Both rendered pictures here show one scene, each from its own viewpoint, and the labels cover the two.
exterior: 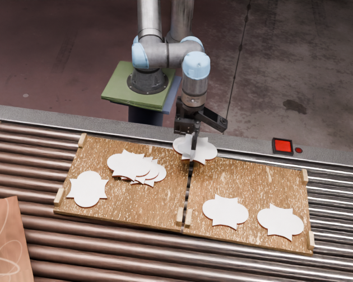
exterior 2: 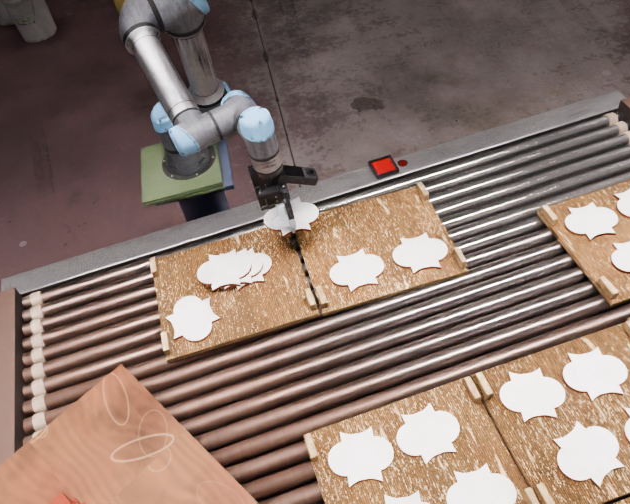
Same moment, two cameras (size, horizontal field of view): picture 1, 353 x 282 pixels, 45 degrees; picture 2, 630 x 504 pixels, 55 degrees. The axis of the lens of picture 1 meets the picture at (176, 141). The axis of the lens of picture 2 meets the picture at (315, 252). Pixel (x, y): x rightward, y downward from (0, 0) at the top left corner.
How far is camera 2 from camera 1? 25 cm
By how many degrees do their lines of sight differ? 9
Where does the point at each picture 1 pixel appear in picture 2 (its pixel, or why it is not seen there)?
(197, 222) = (332, 296)
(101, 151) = (182, 269)
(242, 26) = (254, 25)
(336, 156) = (446, 150)
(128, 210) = (250, 319)
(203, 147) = (300, 210)
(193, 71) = (257, 133)
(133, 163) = (228, 265)
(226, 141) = (318, 190)
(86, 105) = (109, 220)
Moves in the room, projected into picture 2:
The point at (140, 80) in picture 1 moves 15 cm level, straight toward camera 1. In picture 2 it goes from (181, 163) to (195, 191)
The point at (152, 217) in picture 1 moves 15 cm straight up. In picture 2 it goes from (281, 314) to (271, 280)
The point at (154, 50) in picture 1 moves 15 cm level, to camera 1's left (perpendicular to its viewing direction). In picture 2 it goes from (198, 126) to (136, 145)
